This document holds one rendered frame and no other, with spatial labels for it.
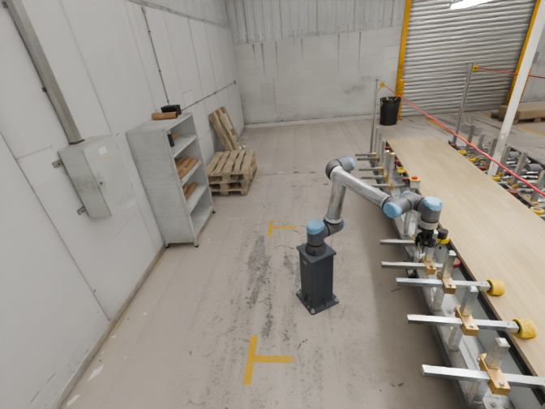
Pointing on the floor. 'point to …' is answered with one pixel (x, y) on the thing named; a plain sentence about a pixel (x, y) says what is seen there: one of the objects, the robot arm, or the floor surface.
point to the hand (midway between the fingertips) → (421, 251)
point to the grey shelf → (161, 200)
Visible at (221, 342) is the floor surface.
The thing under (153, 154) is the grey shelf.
